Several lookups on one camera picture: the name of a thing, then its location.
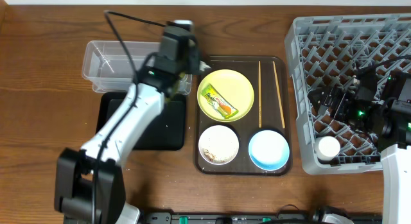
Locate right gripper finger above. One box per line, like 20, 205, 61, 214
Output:
310, 99, 330, 116
308, 87, 335, 101

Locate wooden chopstick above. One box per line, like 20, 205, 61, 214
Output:
272, 61, 286, 129
258, 61, 262, 128

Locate white cup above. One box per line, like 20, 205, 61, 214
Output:
314, 136, 340, 161

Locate green snack wrapper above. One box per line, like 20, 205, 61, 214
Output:
200, 84, 238, 119

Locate white bowl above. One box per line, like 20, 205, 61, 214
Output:
198, 125, 240, 166

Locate rice and food scraps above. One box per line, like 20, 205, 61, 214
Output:
202, 148, 232, 164

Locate white tissue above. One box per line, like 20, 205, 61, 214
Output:
199, 61, 211, 72

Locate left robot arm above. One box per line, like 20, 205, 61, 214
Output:
54, 20, 201, 223

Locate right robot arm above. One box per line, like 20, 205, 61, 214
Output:
308, 72, 410, 223

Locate grey dishwasher rack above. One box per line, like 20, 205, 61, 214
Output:
284, 13, 410, 175

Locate black waste tray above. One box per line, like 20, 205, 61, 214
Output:
96, 92, 186, 151

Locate light blue bowl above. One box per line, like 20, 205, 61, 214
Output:
248, 130, 290, 171

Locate yellow plate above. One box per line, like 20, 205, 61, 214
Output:
197, 69, 254, 123

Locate clear plastic bin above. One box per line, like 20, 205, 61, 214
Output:
82, 40, 192, 95

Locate right black cable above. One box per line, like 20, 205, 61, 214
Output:
354, 55, 411, 77

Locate black cable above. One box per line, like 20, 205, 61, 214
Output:
91, 10, 168, 224
354, 55, 411, 77

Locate left black cable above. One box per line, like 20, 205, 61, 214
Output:
91, 10, 168, 224

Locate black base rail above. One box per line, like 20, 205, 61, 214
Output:
141, 211, 383, 224

